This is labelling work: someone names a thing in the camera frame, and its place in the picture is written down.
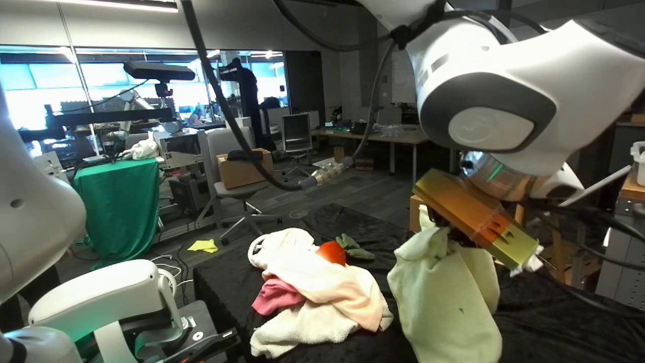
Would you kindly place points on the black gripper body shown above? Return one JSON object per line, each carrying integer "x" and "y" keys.
{"x": 456, "y": 235}

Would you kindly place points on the pale green white t-shirt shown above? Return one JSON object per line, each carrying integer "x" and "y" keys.
{"x": 444, "y": 302}

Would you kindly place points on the peach white t-shirt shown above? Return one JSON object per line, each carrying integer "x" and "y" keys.
{"x": 323, "y": 274}

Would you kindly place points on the pink t-shirt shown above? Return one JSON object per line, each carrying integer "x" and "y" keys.
{"x": 275, "y": 294}

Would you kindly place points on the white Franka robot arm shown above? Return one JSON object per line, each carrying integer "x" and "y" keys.
{"x": 537, "y": 73}

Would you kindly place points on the wooden office desk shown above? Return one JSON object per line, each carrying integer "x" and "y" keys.
{"x": 376, "y": 133}

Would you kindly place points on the black table cloth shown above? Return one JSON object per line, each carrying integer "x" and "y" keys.
{"x": 572, "y": 314}

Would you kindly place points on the white diagonal rod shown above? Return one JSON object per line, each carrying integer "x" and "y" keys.
{"x": 598, "y": 183}

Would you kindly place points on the grey cabinet wooden top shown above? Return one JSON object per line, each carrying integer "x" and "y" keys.
{"x": 628, "y": 201}

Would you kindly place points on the white old monitor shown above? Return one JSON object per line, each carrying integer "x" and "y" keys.
{"x": 296, "y": 131}

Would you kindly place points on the white plastic container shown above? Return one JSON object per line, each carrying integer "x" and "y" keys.
{"x": 639, "y": 163}

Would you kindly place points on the open brown cardboard box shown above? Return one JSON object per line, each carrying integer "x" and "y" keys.
{"x": 245, "y": 168}

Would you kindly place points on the yellow cloth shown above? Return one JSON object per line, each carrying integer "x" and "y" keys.
{"x": 203, "y": 247}

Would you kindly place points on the white crumpled cloth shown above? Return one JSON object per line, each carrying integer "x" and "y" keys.
{"x": 142, "y": 148}

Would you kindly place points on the green cloth covered stand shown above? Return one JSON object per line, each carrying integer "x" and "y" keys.
{"x": 118, "y": 207}

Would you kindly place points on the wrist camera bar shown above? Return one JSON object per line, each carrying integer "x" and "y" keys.
{"x": 471, "y": 211}

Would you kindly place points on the black stereo camera bar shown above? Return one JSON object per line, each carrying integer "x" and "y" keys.
{"x": 160, "y": 71}

